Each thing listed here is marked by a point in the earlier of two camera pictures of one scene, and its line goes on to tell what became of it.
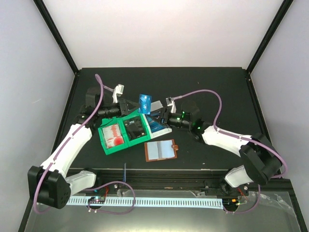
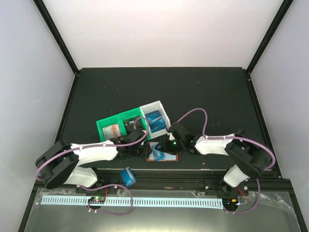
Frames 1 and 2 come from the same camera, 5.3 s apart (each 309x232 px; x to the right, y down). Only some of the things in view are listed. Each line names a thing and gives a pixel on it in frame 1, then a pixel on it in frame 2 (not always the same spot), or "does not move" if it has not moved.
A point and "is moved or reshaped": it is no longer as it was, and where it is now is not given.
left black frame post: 42,8 does not move
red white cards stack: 113,136 does not move
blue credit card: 145,104 to 158,155
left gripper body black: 122,107 to 135,152
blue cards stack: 155,125 does not move
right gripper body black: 167,112 to 173,148
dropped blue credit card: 124,172 is moved or reshaped
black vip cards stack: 135,128 does not move
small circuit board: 97,200 does not move
